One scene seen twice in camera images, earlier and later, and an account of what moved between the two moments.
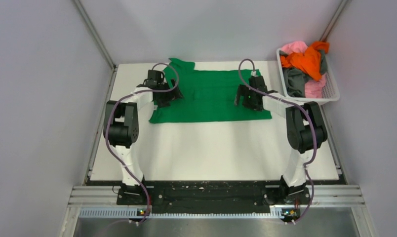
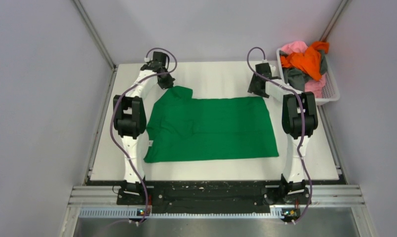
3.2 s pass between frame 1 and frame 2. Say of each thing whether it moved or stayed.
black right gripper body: moved
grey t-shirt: stayed
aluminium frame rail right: stayed
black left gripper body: moved
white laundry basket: stayed
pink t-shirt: stayed
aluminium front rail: stayed
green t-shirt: moved
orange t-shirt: stayed
